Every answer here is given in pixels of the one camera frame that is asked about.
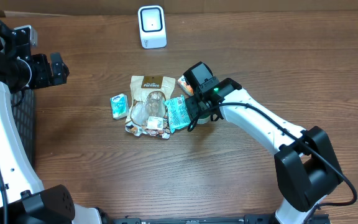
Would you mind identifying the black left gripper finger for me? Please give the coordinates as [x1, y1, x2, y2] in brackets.
[52, 63, 70, 85]
[50, 52, 63, 67]

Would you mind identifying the green lid jar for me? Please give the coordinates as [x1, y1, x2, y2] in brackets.
[196, 115, 211, 124]

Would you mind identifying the teal snack packet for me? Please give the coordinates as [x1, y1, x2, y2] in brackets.
[164, 95, 191, 133]

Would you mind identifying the orange packet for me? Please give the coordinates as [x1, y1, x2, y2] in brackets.
[177, 75, 194, 96]

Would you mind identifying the brown beige snack pouch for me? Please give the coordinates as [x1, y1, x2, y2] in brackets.
[125, 76, 175, 139]

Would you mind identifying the small teal tissue pack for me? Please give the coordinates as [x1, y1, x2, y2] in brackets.
[110, 93, 129, 119]

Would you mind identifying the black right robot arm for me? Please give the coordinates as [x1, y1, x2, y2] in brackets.
[183, 62, 357, 223]

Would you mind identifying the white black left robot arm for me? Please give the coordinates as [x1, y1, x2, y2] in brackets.
[0, 20, 110, 223]

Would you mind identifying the grey plastic mesh basket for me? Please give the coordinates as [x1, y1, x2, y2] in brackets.
[11, 90, 35, 168]

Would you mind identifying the cardboard backdrop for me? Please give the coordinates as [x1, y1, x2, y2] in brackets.
[0, 0, 358, 17]

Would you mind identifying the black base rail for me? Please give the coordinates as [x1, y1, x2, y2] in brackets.
[110, 213, 332, 224]

